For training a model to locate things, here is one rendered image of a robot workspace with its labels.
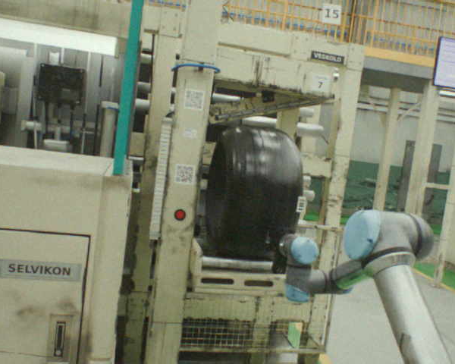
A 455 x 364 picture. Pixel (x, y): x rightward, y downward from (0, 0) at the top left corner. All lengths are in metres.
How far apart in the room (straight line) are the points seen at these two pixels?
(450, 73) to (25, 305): 5.22
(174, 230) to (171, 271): 0.16
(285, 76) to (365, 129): 9.81
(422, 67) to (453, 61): 2.51
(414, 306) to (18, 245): 0.78
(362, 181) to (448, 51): 6.62
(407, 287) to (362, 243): 0.13
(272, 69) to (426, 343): 1.44
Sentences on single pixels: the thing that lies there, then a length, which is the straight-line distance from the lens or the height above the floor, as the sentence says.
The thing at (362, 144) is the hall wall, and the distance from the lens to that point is 11.80.
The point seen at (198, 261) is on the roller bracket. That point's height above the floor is 0.91.
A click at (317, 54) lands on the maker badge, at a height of 1.90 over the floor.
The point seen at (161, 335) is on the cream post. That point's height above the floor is 0.57.
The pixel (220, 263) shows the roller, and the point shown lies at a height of 0.90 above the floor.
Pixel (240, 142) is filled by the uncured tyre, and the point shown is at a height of 1.37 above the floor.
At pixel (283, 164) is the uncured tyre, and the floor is 1.31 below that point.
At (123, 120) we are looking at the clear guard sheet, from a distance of 0.86.
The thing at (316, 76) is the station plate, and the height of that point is 1.72.
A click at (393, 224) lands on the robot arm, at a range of 1.05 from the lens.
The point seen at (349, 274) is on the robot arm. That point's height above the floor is 1.03.
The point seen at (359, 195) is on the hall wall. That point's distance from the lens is 11.80.
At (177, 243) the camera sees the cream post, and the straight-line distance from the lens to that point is 1.76.
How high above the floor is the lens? 1.35
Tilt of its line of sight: 4 degrees down
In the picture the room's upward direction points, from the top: 7 degrees clockwise
